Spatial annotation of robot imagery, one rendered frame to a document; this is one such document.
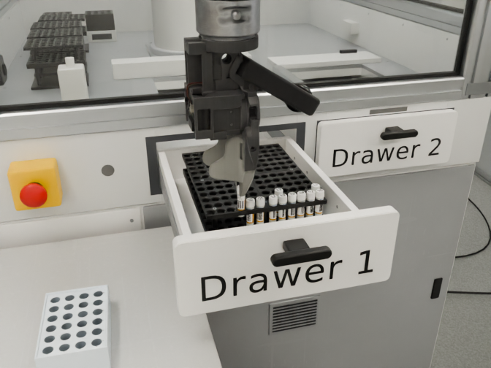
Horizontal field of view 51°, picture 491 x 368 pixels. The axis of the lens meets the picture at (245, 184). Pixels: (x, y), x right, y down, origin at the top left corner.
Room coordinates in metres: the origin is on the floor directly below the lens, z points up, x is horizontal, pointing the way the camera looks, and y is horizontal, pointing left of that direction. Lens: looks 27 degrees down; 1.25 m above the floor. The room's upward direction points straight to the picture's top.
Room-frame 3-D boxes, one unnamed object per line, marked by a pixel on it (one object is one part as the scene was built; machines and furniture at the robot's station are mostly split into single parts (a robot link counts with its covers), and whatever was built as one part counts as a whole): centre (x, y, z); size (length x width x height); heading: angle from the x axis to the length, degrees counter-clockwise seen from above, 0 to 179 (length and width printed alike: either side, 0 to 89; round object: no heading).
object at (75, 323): (0.51, 0.22, 0.78); 0.12 x 0.08 x 0.04; 13
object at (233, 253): (0.54, -0.06, 0.87); 0.29 x 0.02 x 0.11; 105
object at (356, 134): (0.93, -0.28, 0.87); 0.29 x 0.02 x 0.11; 105
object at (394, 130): (0.90, -0.28, 0.91); 0.07 x 0.04 x 0.01; 105
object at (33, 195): (0.71, 0.33, 0.88); 0.04 x 0.03 x 0.04; 105
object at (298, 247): (0.51, -0.06, 0.91); 0.07 x 0.04 x 0.01; 105
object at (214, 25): (0.61, 0.02, 1.16); 0.08 x 0.08 x 0.05
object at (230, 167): (0.60, 0.02, 0.97); 0.06 x 0.03 x 0.09; 105
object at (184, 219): (0.74, 0.00, 0.86); 0.40 x 0.26 x 0.06; 15
